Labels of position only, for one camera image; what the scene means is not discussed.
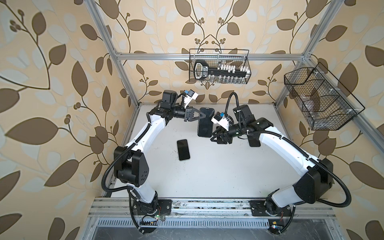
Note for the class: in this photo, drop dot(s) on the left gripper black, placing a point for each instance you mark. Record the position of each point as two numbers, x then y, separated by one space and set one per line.
188 113

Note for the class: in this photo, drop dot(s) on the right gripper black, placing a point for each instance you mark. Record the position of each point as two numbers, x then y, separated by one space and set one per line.
224 138

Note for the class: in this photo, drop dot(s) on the phone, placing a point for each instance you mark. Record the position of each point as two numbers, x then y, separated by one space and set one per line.
183 150
205 125

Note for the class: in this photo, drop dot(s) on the black phone case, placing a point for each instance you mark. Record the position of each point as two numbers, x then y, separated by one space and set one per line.
254 143

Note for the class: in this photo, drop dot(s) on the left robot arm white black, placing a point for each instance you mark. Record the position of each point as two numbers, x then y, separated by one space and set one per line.
130 165

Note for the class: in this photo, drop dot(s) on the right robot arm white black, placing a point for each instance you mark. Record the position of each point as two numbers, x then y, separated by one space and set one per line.
316 176

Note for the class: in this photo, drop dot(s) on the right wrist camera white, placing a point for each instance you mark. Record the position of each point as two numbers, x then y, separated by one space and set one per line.
222 120

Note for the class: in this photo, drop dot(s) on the back wire basket black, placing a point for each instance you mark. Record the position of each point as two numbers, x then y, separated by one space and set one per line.
225 56

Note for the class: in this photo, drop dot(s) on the wire basket black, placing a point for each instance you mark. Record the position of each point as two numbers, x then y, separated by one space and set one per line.
225 56
326 103

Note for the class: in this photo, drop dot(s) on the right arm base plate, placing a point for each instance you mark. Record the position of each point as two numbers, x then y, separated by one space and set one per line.
259 208

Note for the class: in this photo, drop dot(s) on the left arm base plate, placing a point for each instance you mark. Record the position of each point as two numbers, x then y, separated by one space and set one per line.
157 207

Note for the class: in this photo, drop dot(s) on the right wire basket black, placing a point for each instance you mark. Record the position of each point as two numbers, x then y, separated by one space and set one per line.
326 103

